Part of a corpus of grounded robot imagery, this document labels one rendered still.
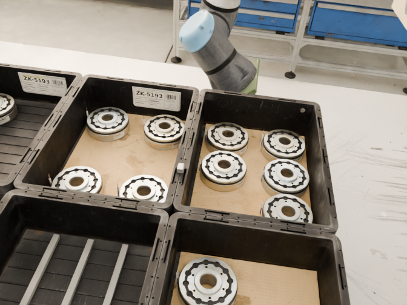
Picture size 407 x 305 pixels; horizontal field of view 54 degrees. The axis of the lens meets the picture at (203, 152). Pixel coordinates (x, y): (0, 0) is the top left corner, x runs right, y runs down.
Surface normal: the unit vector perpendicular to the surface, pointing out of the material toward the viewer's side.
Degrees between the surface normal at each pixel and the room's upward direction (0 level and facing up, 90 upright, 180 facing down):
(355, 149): 0
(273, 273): 0
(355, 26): 90
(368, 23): 90
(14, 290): 0
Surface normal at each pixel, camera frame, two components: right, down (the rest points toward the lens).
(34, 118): 0.06, -0.73
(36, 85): -0.13, 0.67
